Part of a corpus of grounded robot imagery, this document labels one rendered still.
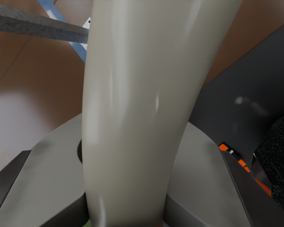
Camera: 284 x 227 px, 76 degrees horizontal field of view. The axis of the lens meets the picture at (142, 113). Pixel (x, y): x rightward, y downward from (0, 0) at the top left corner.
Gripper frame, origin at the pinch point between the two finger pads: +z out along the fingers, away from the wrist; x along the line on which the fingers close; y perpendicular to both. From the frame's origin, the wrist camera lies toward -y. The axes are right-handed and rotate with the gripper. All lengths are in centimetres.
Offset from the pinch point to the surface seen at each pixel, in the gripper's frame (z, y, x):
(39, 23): 91, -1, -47
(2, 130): 162, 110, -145
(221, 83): 103, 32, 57
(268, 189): 40, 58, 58
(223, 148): 90, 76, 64
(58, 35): 106, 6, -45
